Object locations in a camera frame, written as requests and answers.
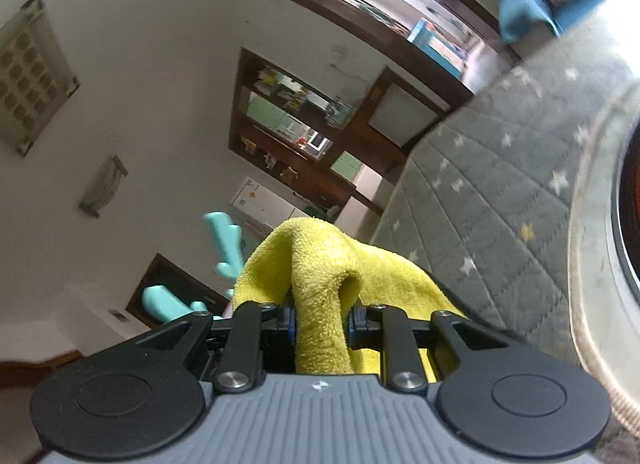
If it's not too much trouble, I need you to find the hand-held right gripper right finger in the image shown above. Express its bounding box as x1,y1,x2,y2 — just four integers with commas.
346,303,531,393

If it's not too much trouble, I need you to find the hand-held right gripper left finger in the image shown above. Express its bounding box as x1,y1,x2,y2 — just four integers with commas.
132,301,298,393

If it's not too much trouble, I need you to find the yellow microfibre cloth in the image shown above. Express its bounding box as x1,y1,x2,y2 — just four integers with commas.
232,216,471,377

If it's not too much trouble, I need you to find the pink teal antler water bottle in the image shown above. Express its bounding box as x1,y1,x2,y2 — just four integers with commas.
141,211,247,322

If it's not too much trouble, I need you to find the white refrigerator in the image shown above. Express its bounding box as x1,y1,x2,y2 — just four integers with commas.
229,175,301,240

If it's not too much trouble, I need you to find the dark brown door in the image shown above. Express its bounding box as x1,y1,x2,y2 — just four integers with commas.
125,252,231,330

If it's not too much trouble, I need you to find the dark wooden shelf unit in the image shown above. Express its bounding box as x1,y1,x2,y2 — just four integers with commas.
228,47,451,225

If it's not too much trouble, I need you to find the grey quilted star table cover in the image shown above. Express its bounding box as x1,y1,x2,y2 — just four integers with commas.
367,19,640,464

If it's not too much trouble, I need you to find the small glass light fixture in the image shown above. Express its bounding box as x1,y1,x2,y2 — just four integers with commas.
77,155,128,220

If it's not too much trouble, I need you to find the dark wooden side table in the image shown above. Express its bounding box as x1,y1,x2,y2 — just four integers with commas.
357,66,448,150

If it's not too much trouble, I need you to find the blue toy cabinet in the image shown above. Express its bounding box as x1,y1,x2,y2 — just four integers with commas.
406,18,473,77

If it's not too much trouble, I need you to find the black round induction cooktop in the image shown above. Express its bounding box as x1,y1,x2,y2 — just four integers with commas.
607,129,640,295

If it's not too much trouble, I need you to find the square glass light fixture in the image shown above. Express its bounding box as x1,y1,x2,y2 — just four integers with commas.
0,0,81,157

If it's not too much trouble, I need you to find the blue sofa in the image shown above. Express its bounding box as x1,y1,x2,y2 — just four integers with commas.
497,0,606,45

